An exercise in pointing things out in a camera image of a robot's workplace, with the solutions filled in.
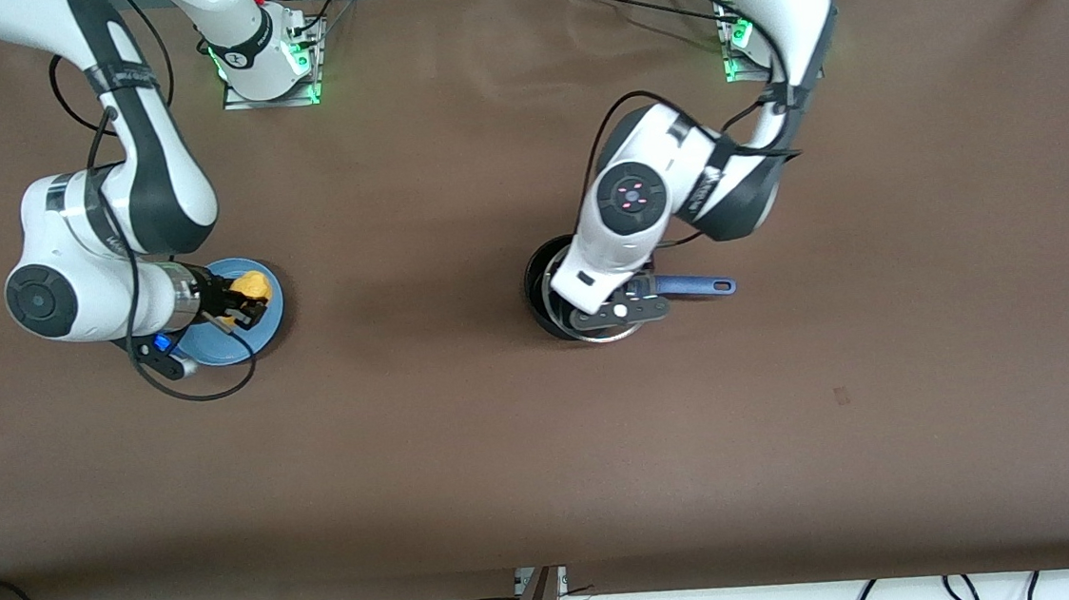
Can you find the blue round plate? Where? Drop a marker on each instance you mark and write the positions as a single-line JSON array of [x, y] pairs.
[[223, 348]]

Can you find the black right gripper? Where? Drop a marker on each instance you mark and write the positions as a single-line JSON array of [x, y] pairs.
[[212, 300]]

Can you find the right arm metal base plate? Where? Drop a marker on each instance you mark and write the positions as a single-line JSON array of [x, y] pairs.
[[276, 102]]

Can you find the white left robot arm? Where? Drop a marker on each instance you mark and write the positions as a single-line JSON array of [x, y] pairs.
[[631, 197]]

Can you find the yellow potato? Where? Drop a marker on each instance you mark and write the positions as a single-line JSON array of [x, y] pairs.
[[255, 284]]

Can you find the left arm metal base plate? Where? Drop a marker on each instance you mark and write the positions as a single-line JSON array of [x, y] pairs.
[[734, 74]]

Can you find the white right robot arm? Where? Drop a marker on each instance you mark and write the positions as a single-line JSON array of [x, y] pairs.
[[76, 298]]

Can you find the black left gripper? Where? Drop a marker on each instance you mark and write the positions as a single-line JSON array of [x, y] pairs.
[[646, 265]]

